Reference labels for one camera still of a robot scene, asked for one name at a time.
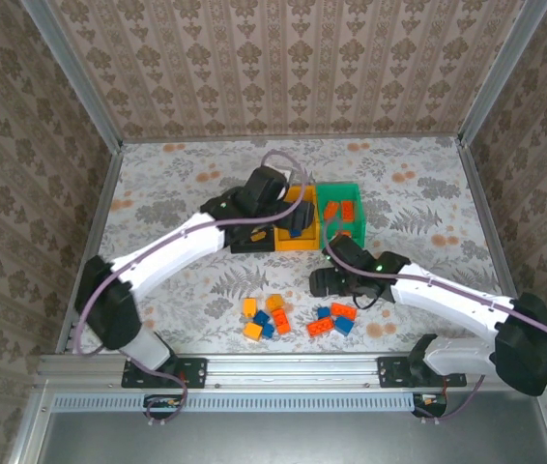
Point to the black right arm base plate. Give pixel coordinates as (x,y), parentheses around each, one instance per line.
(392,372)

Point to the aluminium frame post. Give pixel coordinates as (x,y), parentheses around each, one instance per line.
(505,72)
(73,72)

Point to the yellow plastic bin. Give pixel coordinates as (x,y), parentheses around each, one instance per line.
(302,242)

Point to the green plastic bin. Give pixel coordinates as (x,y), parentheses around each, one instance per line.
(338,191)

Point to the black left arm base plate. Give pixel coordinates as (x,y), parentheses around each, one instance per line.
(196,372)

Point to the small blue lego brick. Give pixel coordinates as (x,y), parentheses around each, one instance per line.
(324,312)

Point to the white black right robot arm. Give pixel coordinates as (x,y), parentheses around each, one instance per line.
(447,304)

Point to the aluminium table back rail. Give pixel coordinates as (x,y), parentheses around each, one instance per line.
(293,139)

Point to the grey metal sheet panel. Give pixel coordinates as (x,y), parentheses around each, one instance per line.
(302,440)

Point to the yellow lego brick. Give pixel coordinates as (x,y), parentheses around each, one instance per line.
(274,302)
(250,306)
(252,330)
(256,237)

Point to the aluminium table side rail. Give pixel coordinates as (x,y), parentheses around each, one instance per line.
(485,212)
(100,212)

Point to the black plastic bin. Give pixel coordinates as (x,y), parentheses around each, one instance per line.
(254,246)

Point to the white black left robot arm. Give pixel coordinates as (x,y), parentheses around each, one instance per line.
(167,251)

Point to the aluminium front frame rail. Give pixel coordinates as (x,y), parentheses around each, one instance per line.
(293,369)

